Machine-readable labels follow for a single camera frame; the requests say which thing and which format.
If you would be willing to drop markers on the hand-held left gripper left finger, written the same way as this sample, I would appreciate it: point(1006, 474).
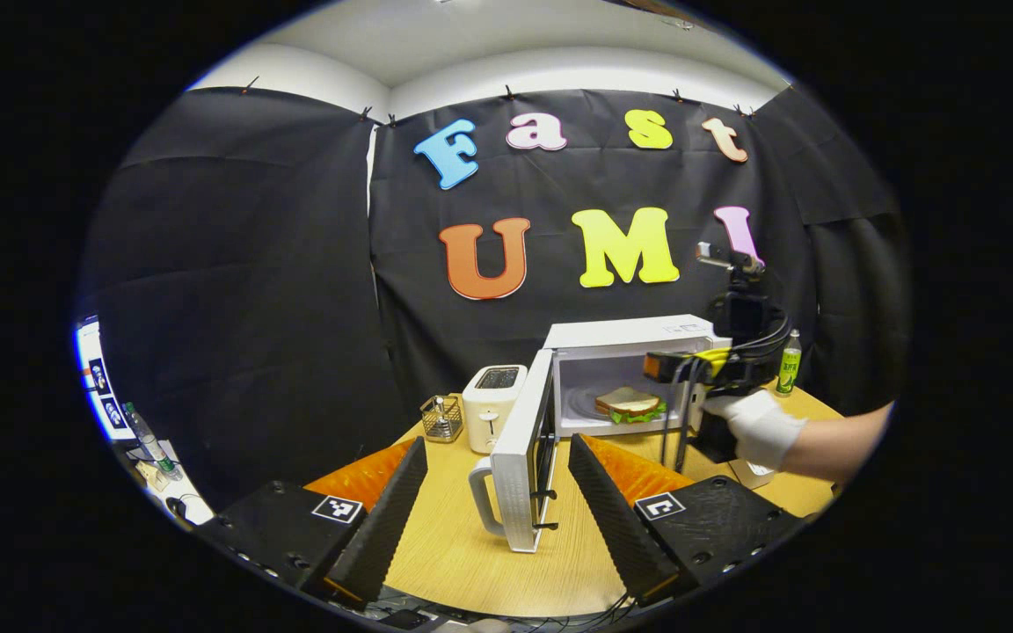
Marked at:
point(383, 536)

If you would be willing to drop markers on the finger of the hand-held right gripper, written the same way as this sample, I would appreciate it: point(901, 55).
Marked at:
point(678, 367)

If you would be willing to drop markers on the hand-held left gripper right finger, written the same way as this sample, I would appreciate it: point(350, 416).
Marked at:
point(616, 527)

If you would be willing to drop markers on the white microwave oven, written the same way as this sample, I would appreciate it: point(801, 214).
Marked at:
point(630, 334)

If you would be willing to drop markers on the lettuce sandwich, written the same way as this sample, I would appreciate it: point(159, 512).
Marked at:
point(628, 403)

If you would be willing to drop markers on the green drink bottle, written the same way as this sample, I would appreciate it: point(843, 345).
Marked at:
point(790, 365)

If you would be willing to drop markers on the white toaster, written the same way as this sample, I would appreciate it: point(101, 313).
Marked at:
point(489, 413)

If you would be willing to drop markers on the white side table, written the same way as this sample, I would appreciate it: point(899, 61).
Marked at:
point(197, 510)

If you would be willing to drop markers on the clear plastic bottle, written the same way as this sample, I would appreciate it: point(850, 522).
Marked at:
point(148, 440)

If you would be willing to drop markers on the black backdrop cloth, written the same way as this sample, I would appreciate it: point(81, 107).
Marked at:
point(295, 264)

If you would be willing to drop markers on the white printed poster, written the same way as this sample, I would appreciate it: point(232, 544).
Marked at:
point(98, 378)

